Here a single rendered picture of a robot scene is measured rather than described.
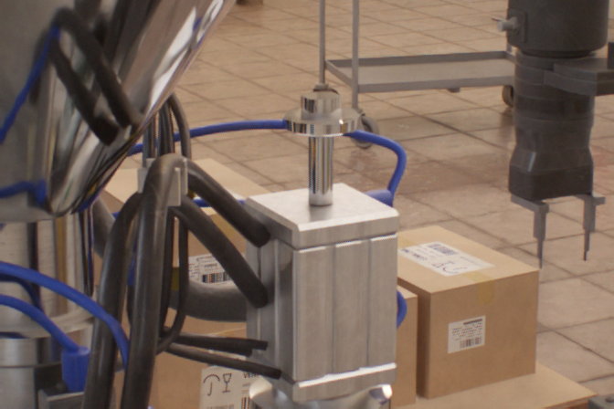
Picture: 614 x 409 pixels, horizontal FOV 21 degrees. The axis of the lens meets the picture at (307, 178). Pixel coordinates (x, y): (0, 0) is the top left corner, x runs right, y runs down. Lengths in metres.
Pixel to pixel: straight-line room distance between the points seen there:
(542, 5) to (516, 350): 2.35
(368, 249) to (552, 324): 3.94
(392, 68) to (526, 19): 5.35
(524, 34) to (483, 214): 4.06
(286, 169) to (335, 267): 5.45
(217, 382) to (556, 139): 1.94
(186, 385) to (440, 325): 0.61
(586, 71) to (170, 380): 1.99
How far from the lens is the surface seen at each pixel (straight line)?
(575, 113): 1.52
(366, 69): 6.80
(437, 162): 6.19
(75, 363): 0.58
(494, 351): 3.75
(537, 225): 1.54
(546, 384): 3.78
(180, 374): 3.34
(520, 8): 1.50
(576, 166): 1.55
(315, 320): 0.64
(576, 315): 4.66
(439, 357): 3.65
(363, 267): 0.64
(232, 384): 3.40
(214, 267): 3.30
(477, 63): 6.97
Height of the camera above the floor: 1.59
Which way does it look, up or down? 16 degrees down
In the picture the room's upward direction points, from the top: straight up
